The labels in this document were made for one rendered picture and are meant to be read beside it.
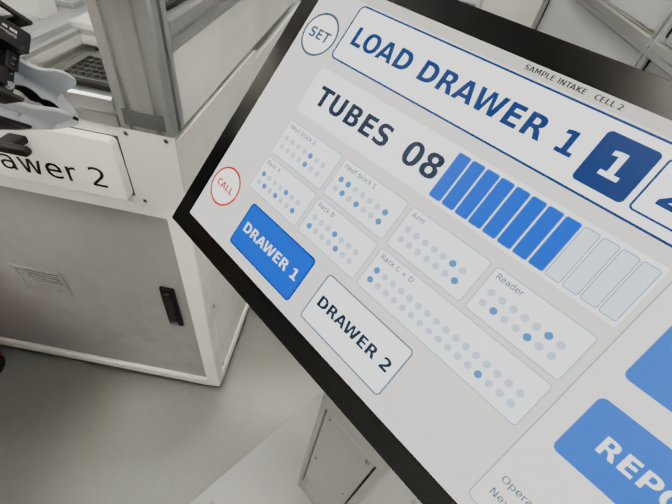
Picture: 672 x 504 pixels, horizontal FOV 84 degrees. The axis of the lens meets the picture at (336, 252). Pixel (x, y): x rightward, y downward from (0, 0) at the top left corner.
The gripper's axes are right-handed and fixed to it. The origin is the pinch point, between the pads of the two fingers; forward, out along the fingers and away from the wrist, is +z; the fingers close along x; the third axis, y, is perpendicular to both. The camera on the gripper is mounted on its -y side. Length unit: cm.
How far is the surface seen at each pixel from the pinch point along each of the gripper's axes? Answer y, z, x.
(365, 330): 34.5, -1.0, -21.4
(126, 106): -2.1, 10.6, 6.5
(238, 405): -22, 84, -57
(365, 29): 33.9, -0.5, 4.3
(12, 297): -66, 43, -23
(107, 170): -9.6, 15.5, -0.7
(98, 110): -6.7, 10.4, 6.3
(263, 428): -12, 83, -63
